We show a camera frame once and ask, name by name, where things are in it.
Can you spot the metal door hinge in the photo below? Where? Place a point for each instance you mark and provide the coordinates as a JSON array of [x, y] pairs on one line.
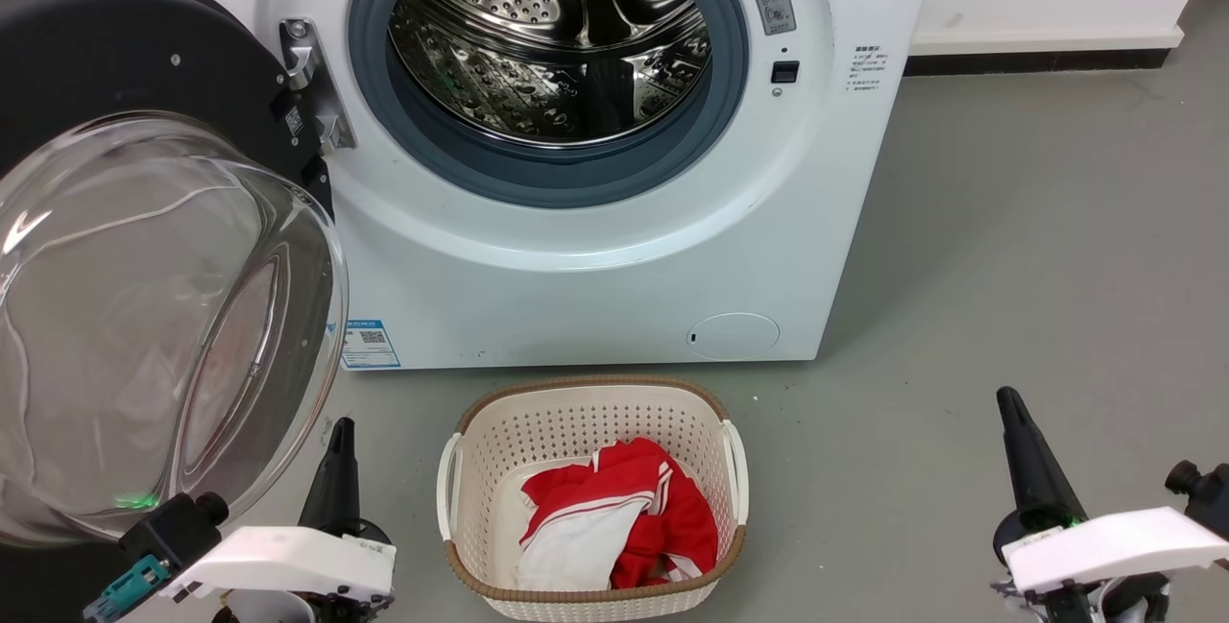
[[322, 105]]

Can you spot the cream perforated laundry basket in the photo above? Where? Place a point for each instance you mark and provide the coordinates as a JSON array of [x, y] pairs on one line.
[[499, 469]]

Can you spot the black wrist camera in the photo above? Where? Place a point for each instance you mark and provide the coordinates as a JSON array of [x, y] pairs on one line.
[[173, 532], [1205, 498]]

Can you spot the washer door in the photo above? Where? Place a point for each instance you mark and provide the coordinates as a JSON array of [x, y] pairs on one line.
[[144, 316]]

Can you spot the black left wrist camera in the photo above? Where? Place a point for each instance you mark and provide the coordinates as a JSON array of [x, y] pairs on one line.
[[173, 532]]

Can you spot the small printed text label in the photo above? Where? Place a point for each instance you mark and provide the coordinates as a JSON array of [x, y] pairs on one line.
[[868, 68]]

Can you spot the white front-load washing machine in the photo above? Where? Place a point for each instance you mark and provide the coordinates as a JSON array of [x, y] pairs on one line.
[[595, 297]]

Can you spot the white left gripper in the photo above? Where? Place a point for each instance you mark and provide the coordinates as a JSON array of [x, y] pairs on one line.
[[288, 561]]

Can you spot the black door latch socket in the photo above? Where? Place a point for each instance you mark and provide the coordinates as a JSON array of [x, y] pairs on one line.
[[784, 72]]

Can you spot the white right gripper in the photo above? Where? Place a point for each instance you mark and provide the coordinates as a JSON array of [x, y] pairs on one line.
[[1104, 546]]

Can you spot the red and white garment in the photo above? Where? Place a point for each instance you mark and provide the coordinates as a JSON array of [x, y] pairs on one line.
[[653, 508]]

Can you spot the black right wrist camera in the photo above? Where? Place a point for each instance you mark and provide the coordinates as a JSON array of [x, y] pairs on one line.
[[1205, 498]]

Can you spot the blue energy label sticker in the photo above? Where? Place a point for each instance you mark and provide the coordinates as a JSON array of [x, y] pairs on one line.
[[370, 345]]

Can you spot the perforated steel drum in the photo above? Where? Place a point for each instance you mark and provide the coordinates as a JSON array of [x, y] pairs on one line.
[[547, 76]]

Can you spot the round white filter cover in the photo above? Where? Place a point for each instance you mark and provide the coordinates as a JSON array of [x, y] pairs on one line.
[[733, 336]]

